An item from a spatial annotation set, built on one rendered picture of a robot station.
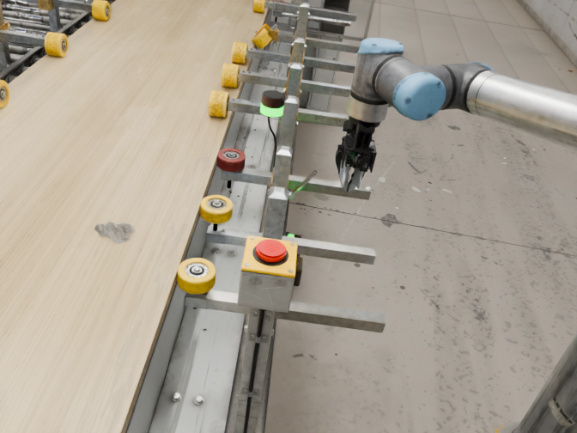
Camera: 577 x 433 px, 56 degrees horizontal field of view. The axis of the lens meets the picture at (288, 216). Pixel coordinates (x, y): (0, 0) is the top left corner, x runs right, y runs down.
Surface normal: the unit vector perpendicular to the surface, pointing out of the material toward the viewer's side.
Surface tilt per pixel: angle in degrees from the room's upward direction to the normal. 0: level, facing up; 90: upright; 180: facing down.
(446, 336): 0
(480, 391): 0
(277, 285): 90
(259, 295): 90
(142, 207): 0
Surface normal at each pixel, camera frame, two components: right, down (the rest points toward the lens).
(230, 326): 0.13, -0.81
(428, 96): 0.34, 0.59
